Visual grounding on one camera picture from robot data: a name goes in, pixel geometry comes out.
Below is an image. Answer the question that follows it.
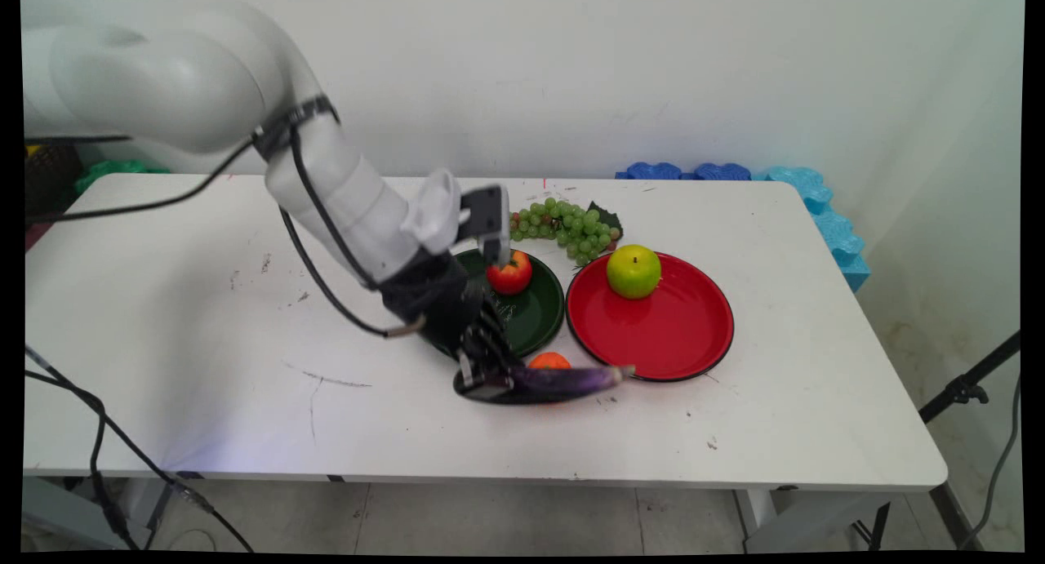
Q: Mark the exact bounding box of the white table leg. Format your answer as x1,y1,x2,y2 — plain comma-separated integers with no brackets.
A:
23,474,193,551
733,487,892,553

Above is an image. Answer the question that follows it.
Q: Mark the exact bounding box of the red orange toy tomato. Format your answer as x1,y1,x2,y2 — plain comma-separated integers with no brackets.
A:
487,250,534,296

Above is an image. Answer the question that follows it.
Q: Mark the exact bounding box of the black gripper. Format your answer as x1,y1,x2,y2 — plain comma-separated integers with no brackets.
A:
380,250,525,404

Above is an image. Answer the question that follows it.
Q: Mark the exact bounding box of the dark green fake leaf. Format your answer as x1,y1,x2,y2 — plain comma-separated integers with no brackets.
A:
586,202,625,242

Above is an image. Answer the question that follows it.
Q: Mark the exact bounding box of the black plastic crate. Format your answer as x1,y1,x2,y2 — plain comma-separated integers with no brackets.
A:
24,142,86,222

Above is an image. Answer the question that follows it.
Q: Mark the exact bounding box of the dark green round plate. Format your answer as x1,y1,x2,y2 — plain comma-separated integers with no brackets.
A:
425,248,566,361

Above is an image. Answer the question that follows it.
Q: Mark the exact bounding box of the black cable strap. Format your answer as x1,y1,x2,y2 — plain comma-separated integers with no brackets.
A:
251,95,341,162

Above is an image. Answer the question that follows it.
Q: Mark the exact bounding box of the green toy grape bunch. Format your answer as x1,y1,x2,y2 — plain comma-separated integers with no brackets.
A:
509,197,619,267

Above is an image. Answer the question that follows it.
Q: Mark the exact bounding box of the black tripod stand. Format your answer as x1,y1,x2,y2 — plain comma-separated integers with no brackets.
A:
867,331,1021,552

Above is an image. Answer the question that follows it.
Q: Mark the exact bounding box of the grey hanging cable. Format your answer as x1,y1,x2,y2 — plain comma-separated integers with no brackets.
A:
957,375,1023,551

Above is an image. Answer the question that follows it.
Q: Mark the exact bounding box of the purple toy eggplant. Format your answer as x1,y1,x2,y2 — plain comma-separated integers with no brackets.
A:
490,364,637,404

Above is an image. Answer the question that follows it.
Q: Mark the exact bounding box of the black floor cable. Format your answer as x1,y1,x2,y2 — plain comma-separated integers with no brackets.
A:
24,345,256,553

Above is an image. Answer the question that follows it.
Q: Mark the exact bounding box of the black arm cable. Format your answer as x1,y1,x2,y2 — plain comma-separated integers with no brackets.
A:
24,127,427,340

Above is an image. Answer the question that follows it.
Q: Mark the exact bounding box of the green toy apple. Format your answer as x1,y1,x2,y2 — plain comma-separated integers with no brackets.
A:
606,244,663,300

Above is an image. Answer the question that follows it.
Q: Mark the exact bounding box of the red round plate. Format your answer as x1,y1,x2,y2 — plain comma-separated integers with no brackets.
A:
565,251,735,383

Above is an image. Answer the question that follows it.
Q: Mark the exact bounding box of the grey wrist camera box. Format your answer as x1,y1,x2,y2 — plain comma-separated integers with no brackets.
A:
457,184,513,269

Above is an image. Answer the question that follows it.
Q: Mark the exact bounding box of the green foam mat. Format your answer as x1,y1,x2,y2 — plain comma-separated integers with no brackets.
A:
73,159,171,195

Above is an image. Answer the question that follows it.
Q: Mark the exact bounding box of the cyan foam mat stack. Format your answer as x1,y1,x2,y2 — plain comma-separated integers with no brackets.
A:
751,166,871,293

